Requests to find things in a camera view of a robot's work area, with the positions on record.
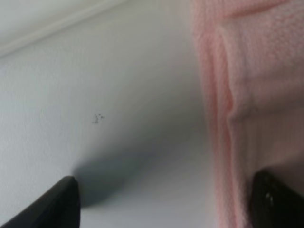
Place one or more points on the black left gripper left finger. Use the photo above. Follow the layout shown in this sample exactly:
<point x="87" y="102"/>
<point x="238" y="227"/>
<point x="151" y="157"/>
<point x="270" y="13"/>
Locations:
<point x="59" y="207"/>

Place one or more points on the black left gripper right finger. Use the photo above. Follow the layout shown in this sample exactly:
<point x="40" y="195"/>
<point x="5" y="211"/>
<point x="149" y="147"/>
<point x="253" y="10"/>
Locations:
<point x="273" y="204"/>

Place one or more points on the pink towel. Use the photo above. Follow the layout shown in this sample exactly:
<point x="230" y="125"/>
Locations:
<point x="251" y="55"/>

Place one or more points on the white rectangular plastic tray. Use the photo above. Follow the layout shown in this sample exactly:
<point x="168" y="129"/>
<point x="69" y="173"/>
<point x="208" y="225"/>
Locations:
<point x="23" y="22"/>

